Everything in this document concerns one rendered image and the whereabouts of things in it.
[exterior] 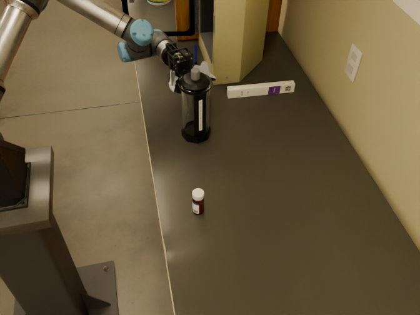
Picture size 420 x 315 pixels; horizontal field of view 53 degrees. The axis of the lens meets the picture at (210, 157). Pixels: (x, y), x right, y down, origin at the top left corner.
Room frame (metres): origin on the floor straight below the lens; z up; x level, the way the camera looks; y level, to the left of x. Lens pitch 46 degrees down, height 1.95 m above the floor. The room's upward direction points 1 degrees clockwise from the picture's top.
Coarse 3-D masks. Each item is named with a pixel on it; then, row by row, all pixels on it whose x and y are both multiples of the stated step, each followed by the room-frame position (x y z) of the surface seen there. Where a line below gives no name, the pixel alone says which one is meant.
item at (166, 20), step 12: (144, 0) 1.68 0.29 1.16; (156, 0) 1.68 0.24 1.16; (168, 0) 1.68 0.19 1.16; (180, 0) 1.69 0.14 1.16; (132, 12) 1.67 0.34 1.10; (144, 12) 1.68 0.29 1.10; (156, 12) 1.68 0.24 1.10; (168, 12) 1.68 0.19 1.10; (180, 12) 1.69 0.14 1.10; (156, 24) 1.68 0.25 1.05; (168, 24) 1.68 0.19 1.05; (180, 24) 1.69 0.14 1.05
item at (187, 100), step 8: (184, 88) 1.06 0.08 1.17; (208, 88) 1.06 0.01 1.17; (184, 96) 1.07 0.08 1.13; (192, 96) 1.05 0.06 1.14; (208, 96) 1.08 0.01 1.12; (184, 104) 1.07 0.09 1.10; (192, 104) 1.05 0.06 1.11; (208, 104) 1.08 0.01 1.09; (184, 112) 1.07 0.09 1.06; (192, 112) 1.05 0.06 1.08; (208, 112) 1.08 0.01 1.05; (184, 120) 1.07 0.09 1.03; (192, 120) 1.05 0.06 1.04; (208, 120) 1.08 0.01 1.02; (184, 128) 1.07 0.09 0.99; (192, 128) 1.05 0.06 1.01; (208, 128) 1.09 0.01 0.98
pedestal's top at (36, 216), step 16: (32, 160) 0.95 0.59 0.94; (48, 160) 0.95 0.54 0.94; (32, 176) 0.88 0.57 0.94; (48, 176) 0.88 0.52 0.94; (32, 192) 0.81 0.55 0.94; (48, 192) 0.82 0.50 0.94; (32, 208) 0.75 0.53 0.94; (48, 208) 0.76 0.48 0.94; (0, 224) 0.69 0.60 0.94; (16, 224) 0.69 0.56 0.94; (32, 224) 0.70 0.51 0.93; (48, 224) 0.71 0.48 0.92
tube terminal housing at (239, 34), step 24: (216, 0) 1.39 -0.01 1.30; (240, 0) 1.41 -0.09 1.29; (264, 0) 1.55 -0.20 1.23; (216, 24) 1.39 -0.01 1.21; (240, 24) 1.41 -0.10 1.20; (264, 24) 1.57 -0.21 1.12; (216, 48) 1.39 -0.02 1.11; (240, 48) 1.42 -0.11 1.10; (216, 72) 1.40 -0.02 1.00; (240, 72) 1.42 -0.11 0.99
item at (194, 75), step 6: (192, 72) 1.09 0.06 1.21; (198, 72) 1.09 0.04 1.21; (186, 78) 1.09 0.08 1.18; (192, 78) 1.09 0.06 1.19; (198, 78) 1.09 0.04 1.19; (204, 78) 1.10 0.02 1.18; (186, 84) 1.07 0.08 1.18; (192, 84) 1.06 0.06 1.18; (198, 84) 1.06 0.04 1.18; (204, 84) 1.07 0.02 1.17
